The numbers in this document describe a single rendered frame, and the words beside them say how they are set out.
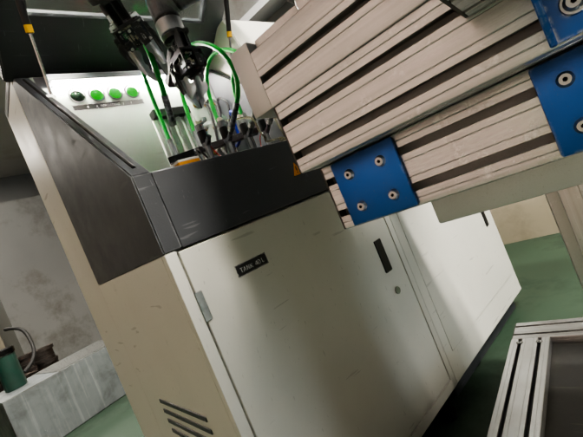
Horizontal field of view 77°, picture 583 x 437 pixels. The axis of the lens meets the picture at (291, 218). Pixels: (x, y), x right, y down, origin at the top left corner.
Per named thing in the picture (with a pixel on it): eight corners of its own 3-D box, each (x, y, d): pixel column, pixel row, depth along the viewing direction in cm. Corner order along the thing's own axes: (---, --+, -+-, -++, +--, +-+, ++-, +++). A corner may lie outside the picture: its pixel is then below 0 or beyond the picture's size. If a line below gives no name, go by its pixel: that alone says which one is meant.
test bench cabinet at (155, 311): (324, 636, 71) (162, 256, 69) (198, 519, 115) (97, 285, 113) (466, 404, 116) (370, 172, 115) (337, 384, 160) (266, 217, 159)
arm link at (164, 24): (151, 30, 106) (177, 31, 111) (158, 45, 106) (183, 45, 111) (160, 13, 100) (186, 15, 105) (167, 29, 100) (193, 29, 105)
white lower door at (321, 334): (314, 576, 72) (177, 251, 70) (307, 570, 73) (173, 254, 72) (452, 380, 114) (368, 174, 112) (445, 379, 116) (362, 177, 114)
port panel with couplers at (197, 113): (218, 163, 141) (186, 88, 141) (213, 166, 144) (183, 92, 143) (244, 156, 150) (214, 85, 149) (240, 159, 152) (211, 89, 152)
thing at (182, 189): (182, 247, 72) (150, 171, 71) (174, 251, 75) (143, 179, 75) (363, 175, 112) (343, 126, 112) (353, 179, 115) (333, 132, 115)
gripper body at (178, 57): (186, 67, 99) (168, 25, 99) (173, 83, 106) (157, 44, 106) (209, 66, 104) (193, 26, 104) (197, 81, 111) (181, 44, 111)
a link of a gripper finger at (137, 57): (151, 92, 89) (128, 55, 83) (147, 84, 93) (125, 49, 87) (163, 86, 90) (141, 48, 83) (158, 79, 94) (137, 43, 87)
